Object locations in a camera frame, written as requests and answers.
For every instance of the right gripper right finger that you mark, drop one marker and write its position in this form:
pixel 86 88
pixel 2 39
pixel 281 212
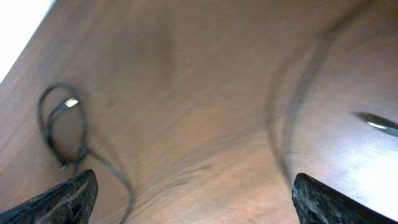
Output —
pixel 317 203

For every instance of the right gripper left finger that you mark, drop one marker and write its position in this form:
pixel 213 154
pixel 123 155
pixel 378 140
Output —
pixel 71 201

